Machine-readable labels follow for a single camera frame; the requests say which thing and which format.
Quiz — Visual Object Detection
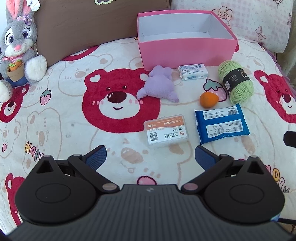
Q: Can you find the grey bunny plush toy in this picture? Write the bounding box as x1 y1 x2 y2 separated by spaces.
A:
1 1 47 102

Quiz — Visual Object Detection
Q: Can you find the purple plush toy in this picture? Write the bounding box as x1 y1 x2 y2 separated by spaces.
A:
137 65 179 102

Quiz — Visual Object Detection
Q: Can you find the brown embroidered pillow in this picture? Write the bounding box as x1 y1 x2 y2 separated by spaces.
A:
34 0 170 66

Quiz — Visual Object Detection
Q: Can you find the pink checked pillow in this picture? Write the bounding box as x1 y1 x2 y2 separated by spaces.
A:
171 0 294 53

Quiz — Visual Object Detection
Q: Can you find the small white tissue pack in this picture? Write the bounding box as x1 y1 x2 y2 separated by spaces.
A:
178 64 208 81

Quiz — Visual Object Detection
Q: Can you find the blue wet wipes pack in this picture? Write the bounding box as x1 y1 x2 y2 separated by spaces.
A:
195 104 250 145

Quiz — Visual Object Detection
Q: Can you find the clear dental floss box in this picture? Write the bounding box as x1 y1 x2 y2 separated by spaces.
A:
144 114 189 148

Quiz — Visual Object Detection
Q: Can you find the bear print blanket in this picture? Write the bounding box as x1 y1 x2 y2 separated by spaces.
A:
1 38 295 233

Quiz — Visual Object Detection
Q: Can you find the beige satin curtain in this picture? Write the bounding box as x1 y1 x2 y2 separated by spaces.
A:
277 1 296 86

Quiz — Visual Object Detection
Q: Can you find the pink cardboard box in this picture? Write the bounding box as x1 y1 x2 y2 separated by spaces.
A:
137 9 238 71

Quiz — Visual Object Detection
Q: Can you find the green yarn ball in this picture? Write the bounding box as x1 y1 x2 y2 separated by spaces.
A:
218 60 254 105

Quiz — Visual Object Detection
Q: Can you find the orange makeup sponge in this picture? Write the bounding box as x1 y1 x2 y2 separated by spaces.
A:
199 92 219 108

